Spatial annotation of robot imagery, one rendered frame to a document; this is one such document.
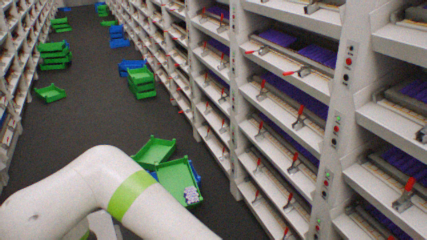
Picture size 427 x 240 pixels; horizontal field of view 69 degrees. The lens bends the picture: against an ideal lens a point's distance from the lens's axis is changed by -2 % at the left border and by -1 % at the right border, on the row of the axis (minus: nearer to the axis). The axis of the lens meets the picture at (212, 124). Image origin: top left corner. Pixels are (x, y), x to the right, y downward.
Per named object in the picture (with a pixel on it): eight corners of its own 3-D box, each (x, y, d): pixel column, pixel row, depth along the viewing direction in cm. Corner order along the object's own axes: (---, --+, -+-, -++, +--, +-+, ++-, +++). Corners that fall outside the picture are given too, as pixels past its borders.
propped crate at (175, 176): (201, 205, 181) (203, 199, 175) (167, 215, 175) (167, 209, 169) (186, 161, 197) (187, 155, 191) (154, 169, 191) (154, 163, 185)
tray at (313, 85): (333, 109, 92) (327, 82, 87) (241, 55, 142) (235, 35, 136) (387, 75, 94) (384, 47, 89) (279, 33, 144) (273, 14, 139)
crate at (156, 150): (157, 171, 210) (156, 161, 206) (131, 166, 216) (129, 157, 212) (177, 147, 234) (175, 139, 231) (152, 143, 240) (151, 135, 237)
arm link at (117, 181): (62, 189, 72) (58, 153, 64) (106, 160, 81) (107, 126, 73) (117, 239, 66) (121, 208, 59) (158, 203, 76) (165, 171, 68)
